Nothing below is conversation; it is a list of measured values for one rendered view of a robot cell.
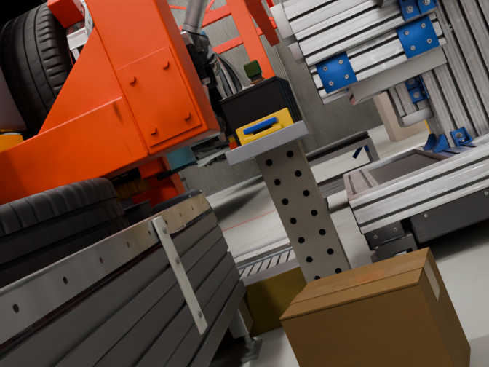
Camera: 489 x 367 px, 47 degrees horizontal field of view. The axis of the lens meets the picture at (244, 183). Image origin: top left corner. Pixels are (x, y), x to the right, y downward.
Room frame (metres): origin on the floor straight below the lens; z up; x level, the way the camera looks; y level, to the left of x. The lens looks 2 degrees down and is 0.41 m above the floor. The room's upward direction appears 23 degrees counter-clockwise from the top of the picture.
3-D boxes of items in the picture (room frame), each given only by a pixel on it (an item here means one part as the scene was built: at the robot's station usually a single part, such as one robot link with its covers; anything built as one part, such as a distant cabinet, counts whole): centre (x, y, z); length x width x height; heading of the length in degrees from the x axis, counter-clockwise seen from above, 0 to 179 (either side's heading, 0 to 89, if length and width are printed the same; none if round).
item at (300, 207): (1.28, -0.10, 0.21); 0.10 x 0.10 x 0.42; 80
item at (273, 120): (1.14, -0.08, 0.47); 0.07 x 0.07 x 0.02; 80
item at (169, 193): (1.97, 0.29, 0.48); 0.16 x 0.12 x 0.17; 80
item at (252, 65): (1.51, -0.14, 0.64); 0.04 x 0.04 x 0.04; 80
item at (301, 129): (1.31, -0.11, 0.44); 0.43 x 0.17 x 0.03; 170
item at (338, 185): (3.08, -0.52, 0.17); 0.43 x 0.36 x 0.34; 81
